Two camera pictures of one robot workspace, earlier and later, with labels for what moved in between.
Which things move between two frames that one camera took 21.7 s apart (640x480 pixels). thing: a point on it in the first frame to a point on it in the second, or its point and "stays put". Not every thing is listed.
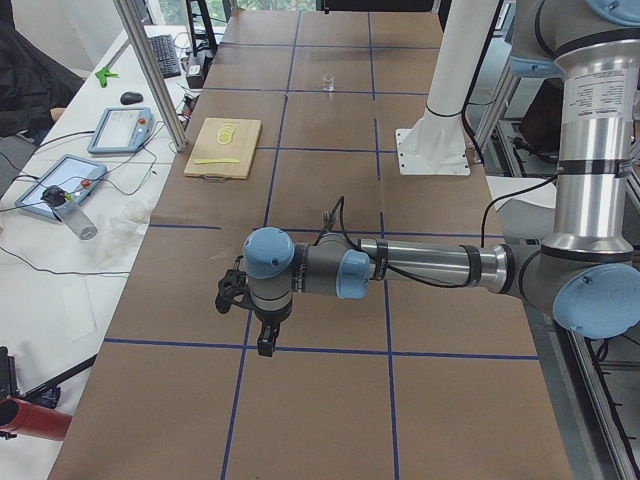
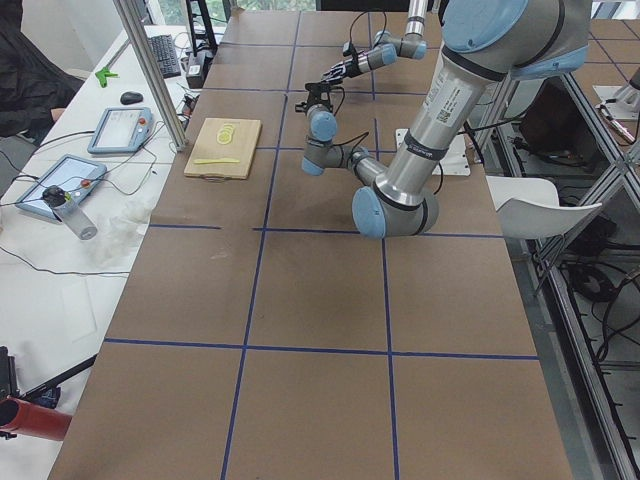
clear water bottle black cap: x=63 y=203 stays put
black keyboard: x=165 y=54 stays put
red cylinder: x=34 y=421 stays put
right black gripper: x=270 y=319 to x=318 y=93
